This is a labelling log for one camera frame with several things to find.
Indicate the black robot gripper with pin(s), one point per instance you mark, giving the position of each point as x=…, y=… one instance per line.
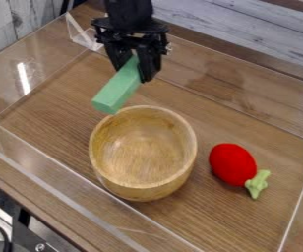
x=128, y=29

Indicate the green rectangular block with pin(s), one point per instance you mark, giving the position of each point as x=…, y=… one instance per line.
x=118, y=89

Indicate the brown wooden bowl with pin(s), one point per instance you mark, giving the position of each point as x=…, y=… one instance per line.
x=142, y=151

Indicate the red plush strawberry toy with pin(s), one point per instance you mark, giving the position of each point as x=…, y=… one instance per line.
x=235, y=166

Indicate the clear acrylic corner bracket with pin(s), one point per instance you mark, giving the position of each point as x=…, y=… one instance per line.
x=80, y=36

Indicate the black table clamp mount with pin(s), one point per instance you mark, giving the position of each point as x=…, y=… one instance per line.
x=23, y=240

